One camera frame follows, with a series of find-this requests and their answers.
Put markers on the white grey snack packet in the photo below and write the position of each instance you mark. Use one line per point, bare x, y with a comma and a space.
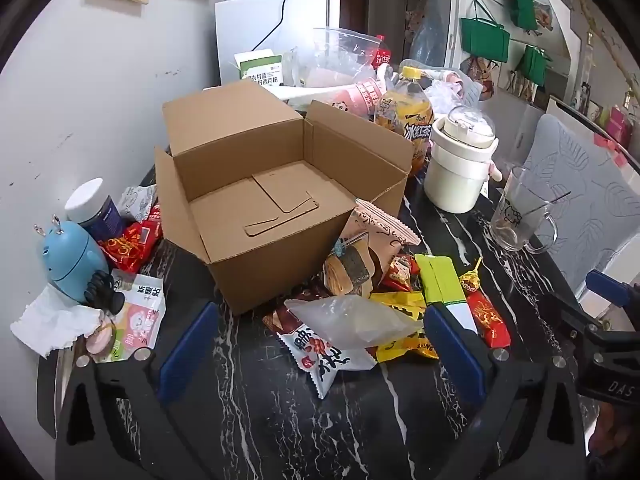
135, 200

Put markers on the clear zip bag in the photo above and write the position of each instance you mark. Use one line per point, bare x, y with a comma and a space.
345, 55

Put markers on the translucent white snack packet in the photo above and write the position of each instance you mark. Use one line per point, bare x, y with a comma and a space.
350, 320

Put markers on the grey chair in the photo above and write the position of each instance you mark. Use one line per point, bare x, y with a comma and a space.
575, 185

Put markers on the dark jar white lid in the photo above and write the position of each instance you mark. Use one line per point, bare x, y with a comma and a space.
95, 210

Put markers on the pink gift box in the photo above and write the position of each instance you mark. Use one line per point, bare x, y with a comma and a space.
620, 125

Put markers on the red gold snack packet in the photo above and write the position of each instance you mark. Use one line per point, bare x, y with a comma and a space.
490, 320

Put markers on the brown chocolate packet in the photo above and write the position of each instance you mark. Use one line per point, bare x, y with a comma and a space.
277, 317

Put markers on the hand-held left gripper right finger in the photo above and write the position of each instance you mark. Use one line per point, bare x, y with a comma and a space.
455, 355

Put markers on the green stick packet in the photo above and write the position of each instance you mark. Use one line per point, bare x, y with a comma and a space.
440, 280

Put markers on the green lollipop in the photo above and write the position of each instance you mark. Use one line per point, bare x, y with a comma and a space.
472, 280

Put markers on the pink white sticker packet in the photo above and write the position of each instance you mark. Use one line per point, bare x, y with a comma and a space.
135, 317

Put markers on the red cola bottle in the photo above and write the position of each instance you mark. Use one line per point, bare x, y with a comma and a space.
382, 52

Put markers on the cream lidded cup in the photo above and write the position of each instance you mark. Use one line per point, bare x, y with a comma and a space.
462, 160

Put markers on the white red snack packet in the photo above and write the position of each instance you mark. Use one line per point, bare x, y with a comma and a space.
320, 360

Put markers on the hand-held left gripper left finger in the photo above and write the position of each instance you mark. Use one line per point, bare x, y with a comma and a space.
190, 350

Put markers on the brown chocolate bar wrapper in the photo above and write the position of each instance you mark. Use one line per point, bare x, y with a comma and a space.
367, 245

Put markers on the white fridge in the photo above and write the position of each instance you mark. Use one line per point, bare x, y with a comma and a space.
250, 25

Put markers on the patterned tote bag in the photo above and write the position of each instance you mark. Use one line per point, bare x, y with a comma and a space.
480, 72

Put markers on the iced tea bottle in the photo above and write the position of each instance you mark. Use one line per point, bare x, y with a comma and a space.
405, 115

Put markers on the glass mug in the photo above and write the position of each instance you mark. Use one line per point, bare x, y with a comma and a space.
522, 210

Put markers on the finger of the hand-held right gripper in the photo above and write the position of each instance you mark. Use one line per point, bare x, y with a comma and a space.
570, 315
612, 287

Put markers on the green white carton box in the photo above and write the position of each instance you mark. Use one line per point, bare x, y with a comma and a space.
260, 67

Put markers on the white crumpled tissue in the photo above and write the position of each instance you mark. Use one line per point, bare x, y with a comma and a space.
50, 320

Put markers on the green tote bag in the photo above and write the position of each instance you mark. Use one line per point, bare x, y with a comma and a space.
520, 2
532, 62
482, 37

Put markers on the pink grey knit garment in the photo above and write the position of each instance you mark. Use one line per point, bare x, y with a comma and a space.
442, 76

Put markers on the brown door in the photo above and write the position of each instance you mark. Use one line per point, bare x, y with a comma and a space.
350, 5

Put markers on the pink paper cup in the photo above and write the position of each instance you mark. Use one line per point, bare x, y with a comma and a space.
357, 97

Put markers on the white plastic bag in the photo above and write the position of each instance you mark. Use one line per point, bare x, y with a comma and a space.
447, 92

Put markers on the small red cartoon snack packet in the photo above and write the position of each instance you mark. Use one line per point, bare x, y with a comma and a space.
400, 272

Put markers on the red yellow snack packet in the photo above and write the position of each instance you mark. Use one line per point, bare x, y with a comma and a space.
127, 247

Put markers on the hanging clear plastic bag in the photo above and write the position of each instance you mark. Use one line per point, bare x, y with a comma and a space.
427, 30

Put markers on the brown cardboard box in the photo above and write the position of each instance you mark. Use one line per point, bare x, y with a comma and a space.
260, 260

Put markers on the blue egg-shaped gadget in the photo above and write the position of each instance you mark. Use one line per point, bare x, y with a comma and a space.
72, 255

